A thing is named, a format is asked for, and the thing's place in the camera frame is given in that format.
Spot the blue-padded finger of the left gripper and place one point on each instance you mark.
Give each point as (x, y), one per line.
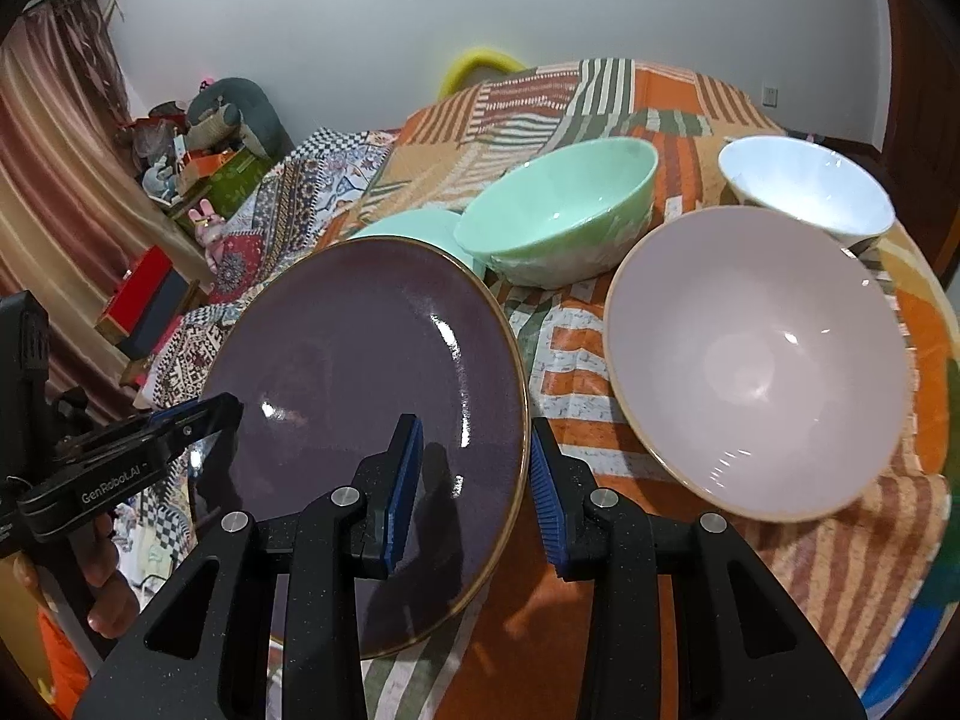
(195, 419)

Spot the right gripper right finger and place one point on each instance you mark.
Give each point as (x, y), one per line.
(744, 648)

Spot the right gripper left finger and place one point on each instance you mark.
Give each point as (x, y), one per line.
(200, 648)

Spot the dark purple plate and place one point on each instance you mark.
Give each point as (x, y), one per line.
(325, 360)

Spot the pink wide bowl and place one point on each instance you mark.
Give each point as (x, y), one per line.
(758, 362)

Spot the mint green plate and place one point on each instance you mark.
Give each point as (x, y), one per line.
(434, 226)

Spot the mint green bowl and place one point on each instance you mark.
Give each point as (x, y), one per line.
(567, 216)

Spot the white bowl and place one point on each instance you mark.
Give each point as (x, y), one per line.
(810, 183)

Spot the person's left hand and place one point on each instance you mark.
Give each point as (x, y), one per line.
(115, 605)

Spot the red box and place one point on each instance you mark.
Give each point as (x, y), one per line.
(133, 294)

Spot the pink bunny toy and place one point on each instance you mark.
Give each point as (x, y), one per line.
(208, 232)

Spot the striped brown curtain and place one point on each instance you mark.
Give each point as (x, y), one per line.
(73, 215)

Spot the green cardboard box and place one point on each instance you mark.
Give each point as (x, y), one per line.
(226, 189)

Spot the patterned floral quilt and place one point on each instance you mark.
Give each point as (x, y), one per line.
(301, 200)

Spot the grey plush toy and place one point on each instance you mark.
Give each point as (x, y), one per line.
(235, 110)

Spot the yellow curved foam tube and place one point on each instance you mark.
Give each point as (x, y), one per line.
(475, 64)

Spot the wooden door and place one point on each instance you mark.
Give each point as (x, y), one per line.
(920, 154)

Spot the wall power socket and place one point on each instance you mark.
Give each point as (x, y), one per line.
(769, 96)

